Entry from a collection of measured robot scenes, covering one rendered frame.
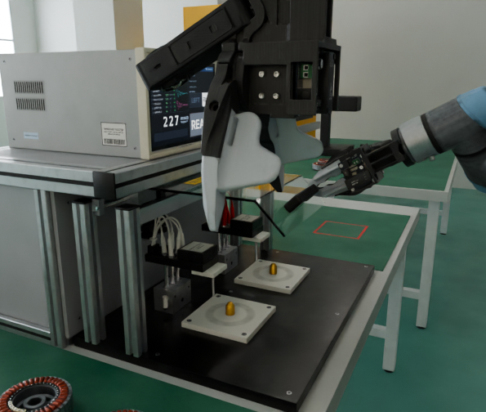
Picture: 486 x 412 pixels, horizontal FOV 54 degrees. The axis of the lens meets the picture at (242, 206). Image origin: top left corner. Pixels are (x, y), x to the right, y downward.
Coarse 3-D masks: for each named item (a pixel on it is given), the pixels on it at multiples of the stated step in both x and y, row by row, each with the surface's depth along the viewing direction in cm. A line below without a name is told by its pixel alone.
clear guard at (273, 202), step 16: (192, 176) 101; (288, 176) 101; (176, 192) 88; (192, 192) 87; (240, 192) 87; (256, 192) 87; (272, 192) 88; (288, 192) 92; (272, 208) 83; (304, 208) 92; (288, 224) 84
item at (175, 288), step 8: (176, 280) 107; (184, 280) 107; (160, 288) 104; (168, 288) 104; (176, 288) 104; (184, 288) 106; (160, 296) 104; (168, 296) 103; (176, 296) 104; (184, 296) 107; (160, 304) 104; (168, 304) 103; (176, 304) 104; (184, 304) 107; (168, 312) 104
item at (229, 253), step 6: (234, 246) 129; (222, 252) 125; (228, 252) 125; (234, 252) 128; (222, 258) 124; (228, 258) 125; (234, 258) 129; (228, 264) 125; (234, 264) 129; (228, 270) 126
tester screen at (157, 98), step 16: (192, 80) 101; (208, 80) 107; (160, 96) 92; (176, 96) 97; (160, 112) 92; (176, 112) 97; (192, 112) 103; (160, 128) 93; (176, 128) 98; (160, 144) 94
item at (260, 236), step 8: (240, 216) 123; (248, 216) 123; (256, 216) 123; (232, 224) 120; (240, 224) 119; (248, 224) 118; (256, 224) 120; (216, 232) 123; (224, 232) 122; (232, 232) 121; (240, 232) 120; (248, 232) 119; (256, 232) 121; (264, 232) 123; (224, 240) 126; (248, 240) 120; (256, 240) 119; (224, 248) 127
